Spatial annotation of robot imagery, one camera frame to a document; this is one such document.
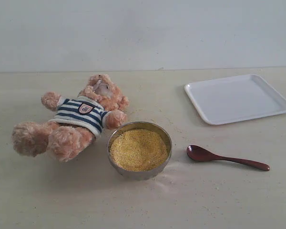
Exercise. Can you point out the steel bowl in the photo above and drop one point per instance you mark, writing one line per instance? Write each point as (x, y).
(145, 175)

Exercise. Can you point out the teddy bear striped sweater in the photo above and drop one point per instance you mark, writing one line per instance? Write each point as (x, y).
(77, 123)

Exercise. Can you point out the white rectangular tray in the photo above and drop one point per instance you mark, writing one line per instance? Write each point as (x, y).
(235, 99)

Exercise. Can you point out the dark red wooden spoon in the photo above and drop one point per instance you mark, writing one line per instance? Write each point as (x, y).
(200, 154)

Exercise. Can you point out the yellow millet grains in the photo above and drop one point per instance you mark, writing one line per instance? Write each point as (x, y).
(139, 150)

